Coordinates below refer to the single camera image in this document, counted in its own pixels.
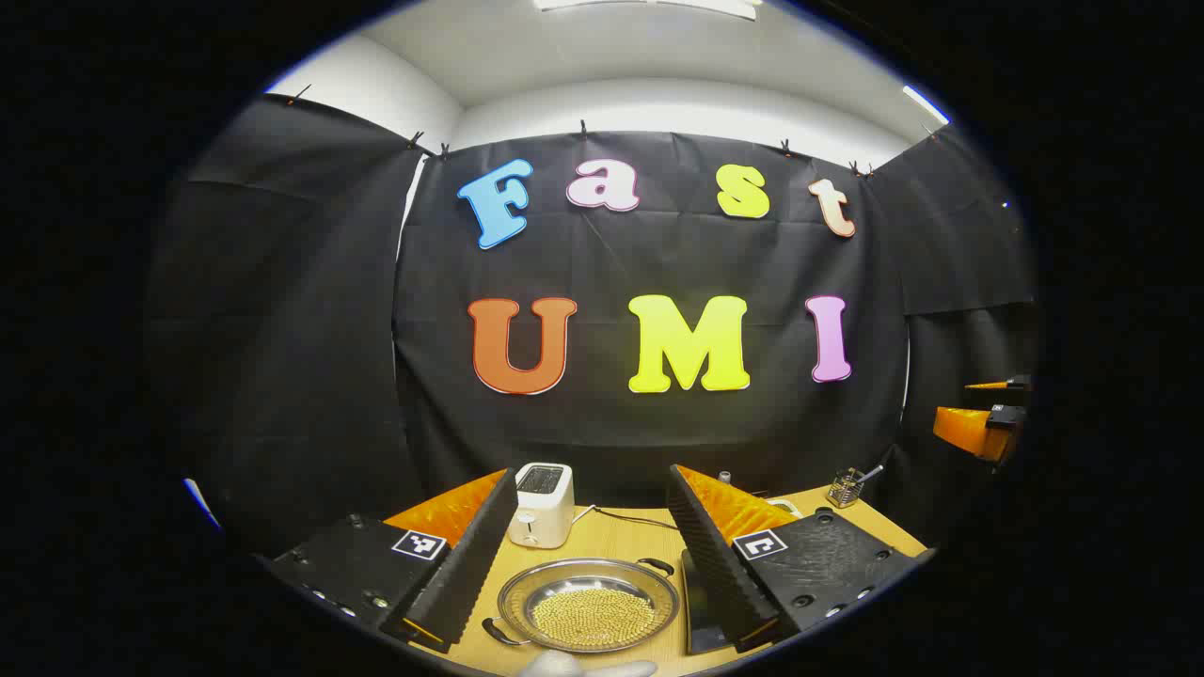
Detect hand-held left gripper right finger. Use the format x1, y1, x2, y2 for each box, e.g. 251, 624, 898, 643
668, 464, 937, 654

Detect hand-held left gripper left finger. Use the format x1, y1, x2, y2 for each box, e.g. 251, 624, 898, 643
268, 468, 518, 654

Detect black induction cooktop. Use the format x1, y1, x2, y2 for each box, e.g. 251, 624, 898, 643
679, 550, 744, 656

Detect stainless steel pot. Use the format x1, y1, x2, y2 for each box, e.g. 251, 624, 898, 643
482, 557, 680, 654

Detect white toaster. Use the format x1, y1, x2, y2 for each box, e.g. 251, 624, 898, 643
508, 463, 575, 549

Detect pile of soybeans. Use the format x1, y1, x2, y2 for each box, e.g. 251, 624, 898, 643
531, 588, 657, 650

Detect ceiling light panel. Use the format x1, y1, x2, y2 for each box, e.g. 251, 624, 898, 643
536, 0, 758, 20
903, 85, 951, 123

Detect wire mesh utensil holder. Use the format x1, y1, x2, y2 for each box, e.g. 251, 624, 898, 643
828, 467, 866, 510

